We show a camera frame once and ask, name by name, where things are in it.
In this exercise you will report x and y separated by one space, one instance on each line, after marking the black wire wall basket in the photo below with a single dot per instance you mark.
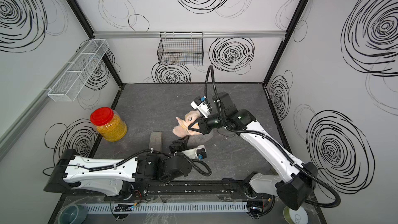
185 48

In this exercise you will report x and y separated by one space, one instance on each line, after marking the grey rectangular eyeglass case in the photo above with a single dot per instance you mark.
156 141

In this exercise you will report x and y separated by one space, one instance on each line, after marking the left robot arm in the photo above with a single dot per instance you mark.
114 177

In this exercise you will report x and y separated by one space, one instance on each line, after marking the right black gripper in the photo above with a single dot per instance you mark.
203 126

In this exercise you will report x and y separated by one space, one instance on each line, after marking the grey fabric oval eyeglass case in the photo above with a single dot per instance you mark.
193 152

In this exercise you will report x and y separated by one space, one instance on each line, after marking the white slotted cable duct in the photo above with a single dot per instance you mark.
163 208

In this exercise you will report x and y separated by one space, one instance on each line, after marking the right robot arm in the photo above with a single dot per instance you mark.
294 181

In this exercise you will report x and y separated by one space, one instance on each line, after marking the red lid jar yellow grains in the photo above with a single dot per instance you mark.
108 124

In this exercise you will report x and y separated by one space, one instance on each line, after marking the white wire wall shelf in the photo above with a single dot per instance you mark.
78 71

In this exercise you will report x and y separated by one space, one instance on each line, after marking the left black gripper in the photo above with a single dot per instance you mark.
179 146

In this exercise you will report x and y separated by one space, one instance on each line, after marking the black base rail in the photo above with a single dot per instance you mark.
231 188

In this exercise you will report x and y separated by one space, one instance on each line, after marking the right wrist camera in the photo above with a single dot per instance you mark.
202 105

